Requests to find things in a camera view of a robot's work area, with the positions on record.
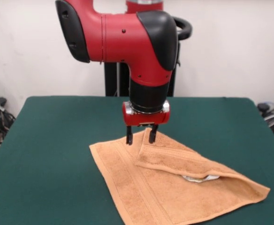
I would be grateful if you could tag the tan terry towel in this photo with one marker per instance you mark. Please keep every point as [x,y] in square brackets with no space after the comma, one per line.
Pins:
[155,187]

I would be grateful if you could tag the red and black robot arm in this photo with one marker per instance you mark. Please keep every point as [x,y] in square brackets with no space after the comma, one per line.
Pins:
[127,39]

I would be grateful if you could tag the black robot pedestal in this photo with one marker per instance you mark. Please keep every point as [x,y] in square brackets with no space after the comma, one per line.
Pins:
[185,25]

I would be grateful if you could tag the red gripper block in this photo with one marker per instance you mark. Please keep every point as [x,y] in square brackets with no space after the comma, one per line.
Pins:
[146,118]

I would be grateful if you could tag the dark green table cloth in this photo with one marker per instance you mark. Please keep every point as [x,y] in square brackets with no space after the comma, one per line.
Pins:
[45,152]

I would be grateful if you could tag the grey round stand base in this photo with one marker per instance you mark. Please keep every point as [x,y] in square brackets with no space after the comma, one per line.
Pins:
[271,118]

